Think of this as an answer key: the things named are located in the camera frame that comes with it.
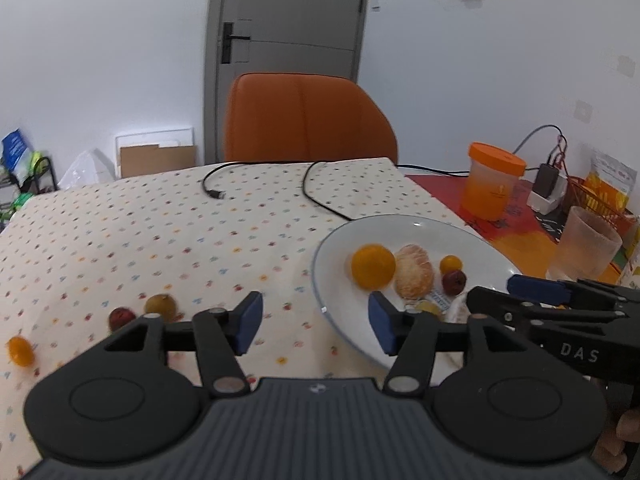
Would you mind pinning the brown cardboard sheet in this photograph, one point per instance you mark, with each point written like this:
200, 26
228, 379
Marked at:
157, 160

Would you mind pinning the clear plastic bag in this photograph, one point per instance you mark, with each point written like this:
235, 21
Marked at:
87, 172

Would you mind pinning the blue plastic bag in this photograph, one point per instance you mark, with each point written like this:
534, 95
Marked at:
15, 150

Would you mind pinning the person's right hand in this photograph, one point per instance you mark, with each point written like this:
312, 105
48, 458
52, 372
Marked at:
612, 442

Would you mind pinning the frosted glass tumbler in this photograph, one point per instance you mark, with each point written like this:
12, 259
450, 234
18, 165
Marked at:
585, 245

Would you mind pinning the dotted white tablecloth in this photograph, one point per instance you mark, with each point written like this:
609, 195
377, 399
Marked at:
150, 235

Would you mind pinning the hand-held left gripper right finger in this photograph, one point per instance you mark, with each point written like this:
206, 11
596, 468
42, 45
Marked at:
382, 325

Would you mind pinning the dark red round fruit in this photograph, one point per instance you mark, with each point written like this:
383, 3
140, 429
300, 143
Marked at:
454, 281

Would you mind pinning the peeled citrus half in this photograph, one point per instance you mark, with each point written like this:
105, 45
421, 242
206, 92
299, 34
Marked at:
414, 277

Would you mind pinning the white wall socket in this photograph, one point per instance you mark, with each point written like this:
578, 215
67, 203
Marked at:
583, 110

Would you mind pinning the grey door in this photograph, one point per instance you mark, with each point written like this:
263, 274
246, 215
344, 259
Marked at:
290, 20

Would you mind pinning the white charger base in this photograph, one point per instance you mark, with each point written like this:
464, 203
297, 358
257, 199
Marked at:
545, 205

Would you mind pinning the yellow and white package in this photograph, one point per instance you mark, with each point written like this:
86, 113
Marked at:
612, 175

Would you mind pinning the orange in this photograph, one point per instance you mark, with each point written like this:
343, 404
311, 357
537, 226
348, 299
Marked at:
372, 266

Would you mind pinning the white board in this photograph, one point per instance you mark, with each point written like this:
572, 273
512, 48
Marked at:
150, 136

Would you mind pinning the black shoe rack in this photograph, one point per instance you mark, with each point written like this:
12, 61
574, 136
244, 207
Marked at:
45, 180

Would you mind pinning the orange chair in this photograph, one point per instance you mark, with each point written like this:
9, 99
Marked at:
310, 120

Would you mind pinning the small orange kumquat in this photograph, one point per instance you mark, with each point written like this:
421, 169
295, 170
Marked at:
450, 262
20, 350

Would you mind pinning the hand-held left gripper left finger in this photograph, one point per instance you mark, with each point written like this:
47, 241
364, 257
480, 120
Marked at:
248, 322

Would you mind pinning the green snack package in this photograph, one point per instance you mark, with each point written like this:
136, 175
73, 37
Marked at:
34, 161

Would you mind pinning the orange lidded cup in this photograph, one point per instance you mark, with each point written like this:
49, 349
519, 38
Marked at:
490, 185

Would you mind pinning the white plate with blue rim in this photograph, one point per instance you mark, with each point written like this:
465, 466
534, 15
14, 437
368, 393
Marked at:
425, 232

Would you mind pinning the red table mat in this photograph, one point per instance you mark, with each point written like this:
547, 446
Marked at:
450, 195

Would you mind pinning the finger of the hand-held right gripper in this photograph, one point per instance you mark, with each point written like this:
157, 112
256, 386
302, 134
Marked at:
540, 310
537, 286

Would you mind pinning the small greenish round fruit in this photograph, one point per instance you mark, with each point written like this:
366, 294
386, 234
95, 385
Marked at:
429, 306

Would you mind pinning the brownish green round fruit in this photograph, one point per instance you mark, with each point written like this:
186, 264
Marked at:
160, 306

